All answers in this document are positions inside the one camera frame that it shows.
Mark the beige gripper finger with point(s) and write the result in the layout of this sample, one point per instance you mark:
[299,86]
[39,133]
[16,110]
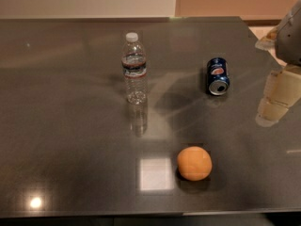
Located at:
[267,42]
[282,90]

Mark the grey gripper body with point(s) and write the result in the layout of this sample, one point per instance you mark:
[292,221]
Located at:
[290,40]

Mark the orange fruit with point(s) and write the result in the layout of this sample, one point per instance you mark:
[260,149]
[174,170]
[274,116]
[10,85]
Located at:
[194,163]

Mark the clear plastic water bottle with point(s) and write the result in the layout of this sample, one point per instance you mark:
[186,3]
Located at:
[134,65]

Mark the blue Pepsi soda can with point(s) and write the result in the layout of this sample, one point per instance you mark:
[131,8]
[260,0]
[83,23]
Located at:
[218,81]

